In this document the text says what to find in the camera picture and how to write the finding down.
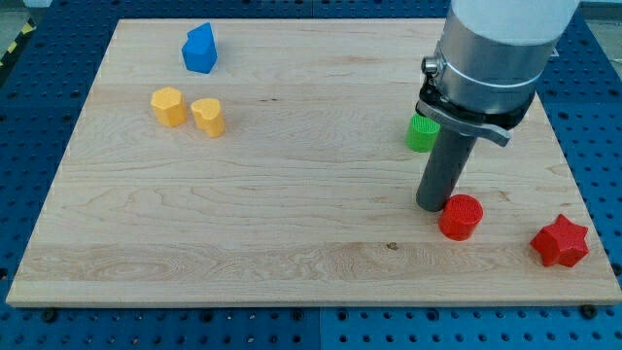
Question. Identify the blue pentagon block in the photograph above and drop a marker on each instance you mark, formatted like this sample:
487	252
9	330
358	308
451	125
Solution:
199	51

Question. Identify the red star block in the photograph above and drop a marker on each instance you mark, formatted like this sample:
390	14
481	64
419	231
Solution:
563	242

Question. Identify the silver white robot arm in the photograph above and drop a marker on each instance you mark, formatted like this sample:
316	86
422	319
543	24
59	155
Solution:
481	80

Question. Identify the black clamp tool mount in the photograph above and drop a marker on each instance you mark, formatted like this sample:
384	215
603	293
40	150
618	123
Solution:
494	127

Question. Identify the red cylinder block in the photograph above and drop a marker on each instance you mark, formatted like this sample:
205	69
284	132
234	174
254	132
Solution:
460	217

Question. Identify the yellow hexagon block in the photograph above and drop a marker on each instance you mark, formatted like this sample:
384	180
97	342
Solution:
169	106

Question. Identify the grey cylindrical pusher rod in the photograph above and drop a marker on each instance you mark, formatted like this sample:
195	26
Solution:
447	160

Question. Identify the light wooden board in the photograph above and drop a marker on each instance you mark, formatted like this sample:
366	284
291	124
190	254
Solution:
307	199

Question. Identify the green cylinder block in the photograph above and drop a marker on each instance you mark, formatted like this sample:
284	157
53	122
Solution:
421	134

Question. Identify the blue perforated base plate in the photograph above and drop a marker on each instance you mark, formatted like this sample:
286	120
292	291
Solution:
40	103

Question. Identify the yellow heart block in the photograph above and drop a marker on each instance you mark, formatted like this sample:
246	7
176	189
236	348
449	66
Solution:
208	116

